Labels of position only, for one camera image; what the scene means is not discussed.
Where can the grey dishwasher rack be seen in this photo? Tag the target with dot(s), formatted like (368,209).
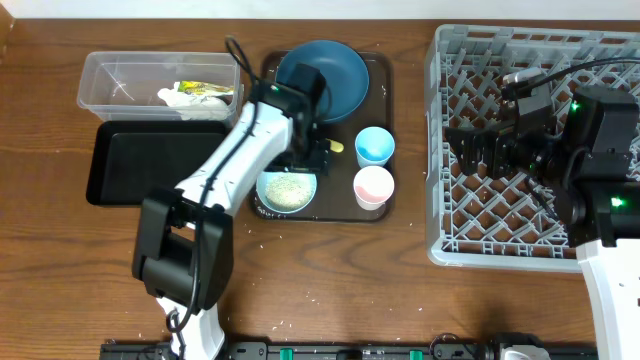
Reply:
(475,221)

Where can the yellow plastic spoon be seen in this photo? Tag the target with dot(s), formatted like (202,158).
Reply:
(335,146)

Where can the wrapper trash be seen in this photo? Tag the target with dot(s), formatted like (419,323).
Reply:
(195,100)

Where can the black waste tray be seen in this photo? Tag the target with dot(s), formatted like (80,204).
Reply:
(131,158)

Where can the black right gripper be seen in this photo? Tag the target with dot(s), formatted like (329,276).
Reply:
(498,150)

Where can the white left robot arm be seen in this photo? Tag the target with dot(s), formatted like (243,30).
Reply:
(184,245)

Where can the pink cup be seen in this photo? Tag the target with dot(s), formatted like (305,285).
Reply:
(373,186)

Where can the white rice pile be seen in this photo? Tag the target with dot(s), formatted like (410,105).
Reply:
(290,192)

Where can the clear plastic bin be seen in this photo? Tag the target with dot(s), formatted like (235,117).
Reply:
(121,85)

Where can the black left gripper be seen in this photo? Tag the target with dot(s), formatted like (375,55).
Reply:
(307,161)

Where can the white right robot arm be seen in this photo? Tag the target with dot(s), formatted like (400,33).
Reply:
(586,168)

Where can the dark blue plate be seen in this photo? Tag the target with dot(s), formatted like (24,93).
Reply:
(345,72)

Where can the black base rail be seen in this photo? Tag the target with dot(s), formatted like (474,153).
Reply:
(445,346)

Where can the brown serving tray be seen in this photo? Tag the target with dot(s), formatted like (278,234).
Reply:
(334,200)

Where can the light blue bowl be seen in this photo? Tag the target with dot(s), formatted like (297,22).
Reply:
(260,188)

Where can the light blue cup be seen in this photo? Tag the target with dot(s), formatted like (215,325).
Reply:
(374,146)

